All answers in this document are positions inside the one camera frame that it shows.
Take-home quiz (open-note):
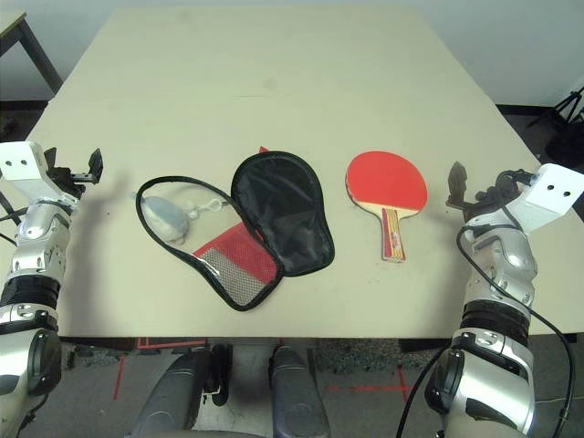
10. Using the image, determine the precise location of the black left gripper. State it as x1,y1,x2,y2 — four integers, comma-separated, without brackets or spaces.
43,146,104,200

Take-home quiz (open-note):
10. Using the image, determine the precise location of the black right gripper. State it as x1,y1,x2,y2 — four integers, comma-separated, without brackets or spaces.
445,160,522,219

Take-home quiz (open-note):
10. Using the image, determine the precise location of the red ping-pong paddle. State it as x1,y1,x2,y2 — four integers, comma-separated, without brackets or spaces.
345,149,430,265

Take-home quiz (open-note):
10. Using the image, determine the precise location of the white plush zipper charm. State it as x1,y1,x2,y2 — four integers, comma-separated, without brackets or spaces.
141,194,224,243

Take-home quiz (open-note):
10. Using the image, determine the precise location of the red black paddle case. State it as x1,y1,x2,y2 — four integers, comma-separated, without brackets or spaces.
135,146,337,313

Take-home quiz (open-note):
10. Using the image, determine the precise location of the black framed side table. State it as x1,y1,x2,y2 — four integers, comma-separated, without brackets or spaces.
0,9,65,104

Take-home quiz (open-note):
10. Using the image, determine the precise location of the black tripod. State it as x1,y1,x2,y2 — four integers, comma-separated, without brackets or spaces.
528,84,584,159

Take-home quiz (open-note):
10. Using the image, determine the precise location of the grey robot left leg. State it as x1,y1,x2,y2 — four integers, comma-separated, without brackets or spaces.
131,344,234,438

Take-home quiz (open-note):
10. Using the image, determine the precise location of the grey robot leg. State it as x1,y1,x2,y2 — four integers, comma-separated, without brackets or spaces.
268,344,332,438
131,344,234,438

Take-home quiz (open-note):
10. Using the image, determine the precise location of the grey robot right leg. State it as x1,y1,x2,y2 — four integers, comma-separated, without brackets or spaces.
268,344,332,438

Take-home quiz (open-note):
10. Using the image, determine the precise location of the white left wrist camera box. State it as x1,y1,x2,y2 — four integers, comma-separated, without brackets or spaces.
0,141,49,197

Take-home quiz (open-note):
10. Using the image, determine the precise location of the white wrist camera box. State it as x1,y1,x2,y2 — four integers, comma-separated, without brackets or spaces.
519,163,581,232
0,141,49,197

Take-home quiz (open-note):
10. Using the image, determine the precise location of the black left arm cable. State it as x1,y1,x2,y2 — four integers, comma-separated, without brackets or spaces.
0,189,31,247

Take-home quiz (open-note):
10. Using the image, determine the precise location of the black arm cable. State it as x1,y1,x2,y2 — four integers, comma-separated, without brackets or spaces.
396,168,576,438
0,189,31,247

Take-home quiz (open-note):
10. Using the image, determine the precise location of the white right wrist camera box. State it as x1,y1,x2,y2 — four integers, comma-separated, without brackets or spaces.
519,163,581,232

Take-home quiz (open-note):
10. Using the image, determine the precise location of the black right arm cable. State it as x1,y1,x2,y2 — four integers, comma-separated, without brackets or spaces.
396,168,576,438

